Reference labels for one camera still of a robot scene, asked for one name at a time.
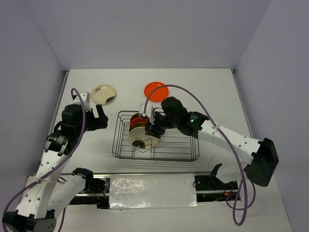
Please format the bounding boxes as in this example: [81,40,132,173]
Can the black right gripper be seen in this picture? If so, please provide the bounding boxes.
[145,111,179,139]

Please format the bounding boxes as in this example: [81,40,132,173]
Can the cream plate with brown patch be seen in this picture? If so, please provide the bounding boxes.
[91,84,117,105]

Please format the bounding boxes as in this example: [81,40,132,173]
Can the brown yellow patterned plate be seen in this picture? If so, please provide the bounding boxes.
[128,127,159,149]

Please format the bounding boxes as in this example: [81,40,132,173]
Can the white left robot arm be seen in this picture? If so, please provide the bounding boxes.
[2,104,108,232]

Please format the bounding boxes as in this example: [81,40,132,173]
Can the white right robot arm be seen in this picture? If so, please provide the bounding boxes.
[139,97,279,189]

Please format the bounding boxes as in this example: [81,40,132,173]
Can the silver foil covered block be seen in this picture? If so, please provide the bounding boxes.
[109,174,197,209]

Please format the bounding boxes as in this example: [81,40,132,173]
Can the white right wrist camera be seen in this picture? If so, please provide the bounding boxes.
[139,103,155,125]

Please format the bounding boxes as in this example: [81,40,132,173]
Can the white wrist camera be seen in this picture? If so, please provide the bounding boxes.
[72,91,91,104]
[139,103,155,125]

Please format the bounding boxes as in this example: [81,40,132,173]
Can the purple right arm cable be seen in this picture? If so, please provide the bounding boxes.
[142,84,256,227]

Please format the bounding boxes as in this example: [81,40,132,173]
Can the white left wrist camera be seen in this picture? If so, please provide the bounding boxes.
[72,91,91,104]

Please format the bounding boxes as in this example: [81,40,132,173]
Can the grey wire dish rack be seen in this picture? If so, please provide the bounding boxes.
[112,111,199,162]

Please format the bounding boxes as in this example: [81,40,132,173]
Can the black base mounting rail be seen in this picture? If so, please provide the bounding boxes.
[70,174,238,210]

